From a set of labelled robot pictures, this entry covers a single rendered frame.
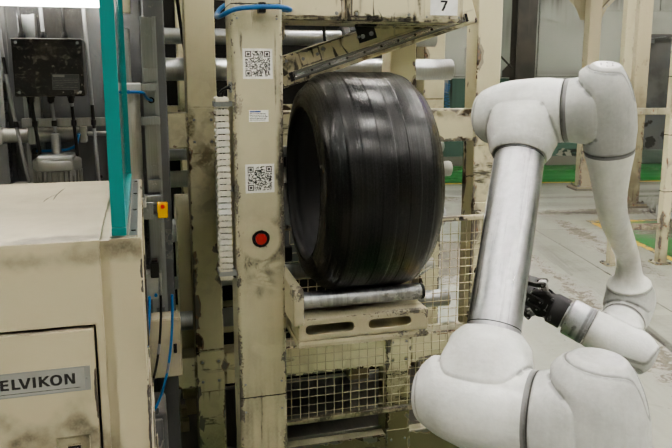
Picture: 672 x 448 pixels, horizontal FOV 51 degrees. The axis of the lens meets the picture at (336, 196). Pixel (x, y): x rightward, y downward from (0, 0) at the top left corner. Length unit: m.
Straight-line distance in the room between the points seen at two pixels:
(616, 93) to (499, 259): 0.40
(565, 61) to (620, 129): 10.63
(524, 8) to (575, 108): 9.82
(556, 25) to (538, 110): 10.60
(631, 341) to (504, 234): 0.49
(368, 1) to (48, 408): 1.49
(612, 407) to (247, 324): 1.02
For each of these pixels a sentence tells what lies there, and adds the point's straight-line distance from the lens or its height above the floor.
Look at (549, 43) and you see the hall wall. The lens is 12.00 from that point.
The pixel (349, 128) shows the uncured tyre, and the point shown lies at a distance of 1.68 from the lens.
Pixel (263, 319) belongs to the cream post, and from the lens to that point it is 1.91.
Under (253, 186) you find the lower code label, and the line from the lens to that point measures 1.81.
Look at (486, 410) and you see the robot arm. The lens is 1.24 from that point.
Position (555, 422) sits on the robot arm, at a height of 0.94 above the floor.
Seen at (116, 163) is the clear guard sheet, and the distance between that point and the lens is 0.97.
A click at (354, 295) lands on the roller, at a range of 1.86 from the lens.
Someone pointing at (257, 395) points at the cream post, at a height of 0.62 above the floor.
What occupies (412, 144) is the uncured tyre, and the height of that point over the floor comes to 1.32.
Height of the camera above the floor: 1.49
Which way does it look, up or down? 10 degrees down
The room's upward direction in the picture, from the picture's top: straight up
